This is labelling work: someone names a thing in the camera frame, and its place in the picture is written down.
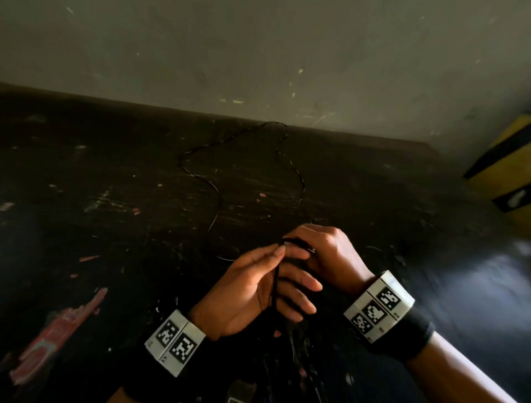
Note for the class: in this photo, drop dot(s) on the person's right hand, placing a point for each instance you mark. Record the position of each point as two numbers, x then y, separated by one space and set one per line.
338 261

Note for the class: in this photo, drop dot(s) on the person's left hand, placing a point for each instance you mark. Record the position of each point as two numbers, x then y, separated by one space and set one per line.
232 297

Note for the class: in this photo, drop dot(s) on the person's left thumb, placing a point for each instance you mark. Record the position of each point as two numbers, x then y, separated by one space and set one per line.
261 253

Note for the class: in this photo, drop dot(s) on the person's left middle finger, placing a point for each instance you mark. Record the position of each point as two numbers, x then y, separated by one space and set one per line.
302 279

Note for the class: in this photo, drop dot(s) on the person's left little finger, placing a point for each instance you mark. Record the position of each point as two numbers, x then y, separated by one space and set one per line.
290 313

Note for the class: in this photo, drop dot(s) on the person's right fingers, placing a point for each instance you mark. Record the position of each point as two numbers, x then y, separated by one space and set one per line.
313 236

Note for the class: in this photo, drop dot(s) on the person's left forearm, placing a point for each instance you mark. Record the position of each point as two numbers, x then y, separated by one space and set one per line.
120 396

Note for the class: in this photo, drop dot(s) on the person's right forearm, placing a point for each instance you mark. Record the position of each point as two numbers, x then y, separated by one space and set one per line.
450 373

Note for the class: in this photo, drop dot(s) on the white marker block wrist tracker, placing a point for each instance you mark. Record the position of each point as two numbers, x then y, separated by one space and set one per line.
377 309
176 342

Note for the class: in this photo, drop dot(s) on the black wristband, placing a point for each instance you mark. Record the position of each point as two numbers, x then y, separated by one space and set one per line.
408 336
147 375

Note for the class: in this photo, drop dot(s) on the yellow and black striped box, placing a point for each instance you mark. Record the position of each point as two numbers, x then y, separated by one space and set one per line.
504 170

